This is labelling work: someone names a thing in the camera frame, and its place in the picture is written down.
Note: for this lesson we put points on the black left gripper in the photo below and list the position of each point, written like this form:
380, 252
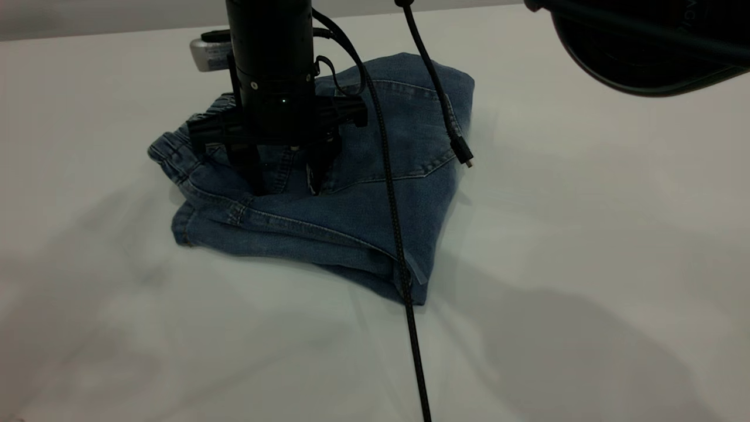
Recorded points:
275, 120

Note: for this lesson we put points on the blue denim shorts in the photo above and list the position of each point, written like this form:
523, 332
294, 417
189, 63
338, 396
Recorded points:
351, 217

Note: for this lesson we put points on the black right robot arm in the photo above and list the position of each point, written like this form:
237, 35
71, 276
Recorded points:
644, 58

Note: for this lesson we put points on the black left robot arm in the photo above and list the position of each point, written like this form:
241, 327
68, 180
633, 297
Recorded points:
269, 41

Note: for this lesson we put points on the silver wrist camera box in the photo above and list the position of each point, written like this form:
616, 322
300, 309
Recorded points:
208, 55

